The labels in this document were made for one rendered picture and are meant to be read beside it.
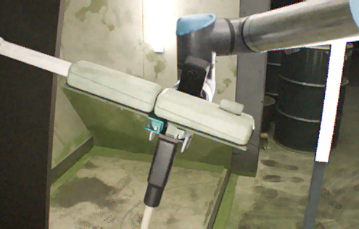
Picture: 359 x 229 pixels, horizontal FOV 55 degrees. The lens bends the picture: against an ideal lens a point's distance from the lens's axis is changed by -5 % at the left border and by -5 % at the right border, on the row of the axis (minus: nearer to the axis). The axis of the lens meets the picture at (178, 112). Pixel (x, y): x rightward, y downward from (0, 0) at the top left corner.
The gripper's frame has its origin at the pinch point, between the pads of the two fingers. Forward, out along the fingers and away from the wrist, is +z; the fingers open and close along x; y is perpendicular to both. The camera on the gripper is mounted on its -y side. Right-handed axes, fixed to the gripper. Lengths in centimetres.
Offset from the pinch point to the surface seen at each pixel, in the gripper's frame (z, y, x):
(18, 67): -26, 11, 44
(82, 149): -178, 120, 76
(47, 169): -25, 35, 31
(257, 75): -181, 24, -26
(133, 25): -188, 20, 64
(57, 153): -152, 115, 84
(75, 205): -120, 124, 52
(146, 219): -0.6, 19.5, -0.9
